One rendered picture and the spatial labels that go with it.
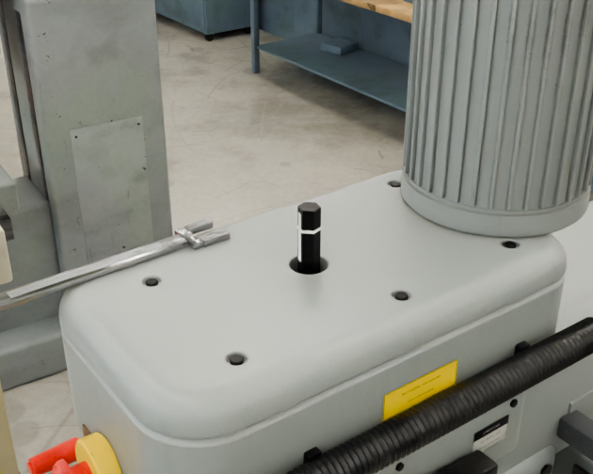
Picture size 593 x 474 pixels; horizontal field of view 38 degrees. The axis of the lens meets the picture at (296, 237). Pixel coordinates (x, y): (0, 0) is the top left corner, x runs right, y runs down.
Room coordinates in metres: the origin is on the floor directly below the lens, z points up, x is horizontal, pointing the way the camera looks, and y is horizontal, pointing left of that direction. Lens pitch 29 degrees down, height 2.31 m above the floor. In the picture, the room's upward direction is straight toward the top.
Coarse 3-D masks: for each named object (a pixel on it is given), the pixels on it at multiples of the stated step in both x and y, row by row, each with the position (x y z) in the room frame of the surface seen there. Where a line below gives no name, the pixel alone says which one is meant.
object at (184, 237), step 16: (192, 224) 0.78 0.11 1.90; (208, 224) 0.78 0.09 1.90; (160, 240) 0.74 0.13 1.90; (176, 240) 0.74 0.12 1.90; (192, 240) 0.74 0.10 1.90; (208, 240) 0.74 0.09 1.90; (224, 240) 0.75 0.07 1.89; (112, 256) 0.71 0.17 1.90; (128, 256) 0.71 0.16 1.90; (144, 256) 0.71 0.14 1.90; (64, 272) 0.68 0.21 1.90; (80, 272) 0.68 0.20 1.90; (96, 272) 0.68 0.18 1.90; (112, 272) 0.69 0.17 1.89; (16, 288) 0.65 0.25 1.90; (32, 288) 0.65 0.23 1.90; (48, 288) 0.66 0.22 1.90; (64, 288) 0.66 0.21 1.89; (0, 304) 0.63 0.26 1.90; (16, 304) 0.64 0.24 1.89
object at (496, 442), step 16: (512, 400) 0.72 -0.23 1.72; (480, 416) 0.69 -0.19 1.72; (496, 416) 0.70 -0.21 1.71; (512, 416) 0.72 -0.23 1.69; (464, 432) 0.68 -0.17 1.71; (480, 432) 0.69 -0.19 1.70; (496, 432) 0.70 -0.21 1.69; (512, 432) 0.72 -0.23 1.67; (432, 448) 0.65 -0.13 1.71; (448, 448) 0.66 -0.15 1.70; (464, 448) 0.68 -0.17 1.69; (480, 448) 0.69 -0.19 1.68; (496, 448) 0.71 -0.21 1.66; (512, 448) 0.72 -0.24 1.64; (400, 464) 0.62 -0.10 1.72; (416, 464) 0.64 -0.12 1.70; (432, 464) 0.65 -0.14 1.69; (448, 464) 0.66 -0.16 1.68
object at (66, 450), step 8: (72, 440) 0.66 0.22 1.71; (56, 448) 0.65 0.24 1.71; (64, 448) 0.65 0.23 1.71; (72, 448) 0.65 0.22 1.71; (40, 456) 0.64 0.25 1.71; (48, 456) 0.64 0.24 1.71; (56, 456) 0.64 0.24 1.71; (64, 456) 0.65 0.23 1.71; (72, 456) 0.65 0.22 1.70; (32, 464) 0.63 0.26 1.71; (40, 464) 0.63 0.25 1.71; (48, 464) 0.64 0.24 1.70; (32, 472) 0.63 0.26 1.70; (40, 472) 0.63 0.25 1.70
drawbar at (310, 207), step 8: (304, 208) 0.71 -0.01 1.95; (312, 208) 0.71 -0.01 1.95; (320, 208) 0.71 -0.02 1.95; (304, 216) 0.70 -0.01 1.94; (312, 216) 0.70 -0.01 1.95; (320, 216) 0.71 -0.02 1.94; (304, 224) 0.70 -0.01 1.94; (312, 224) 0.70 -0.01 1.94; (320, 224) 0.71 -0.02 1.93; (320, 232) 0.71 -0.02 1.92; (304, 240) 0.70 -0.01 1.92; (312, 240) 0.70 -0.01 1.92; (320, 240) 0.71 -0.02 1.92; (304, 248) 0.70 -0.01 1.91; (312, 248) 0.70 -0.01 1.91; (304, 256) 0.70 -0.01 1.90; (312, 256) 0.70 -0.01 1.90; (304, 264) 0.70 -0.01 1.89; (312, 264) 0.70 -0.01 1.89; (304, 272) 0.70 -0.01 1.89; (312, 272) 0.70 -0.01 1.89
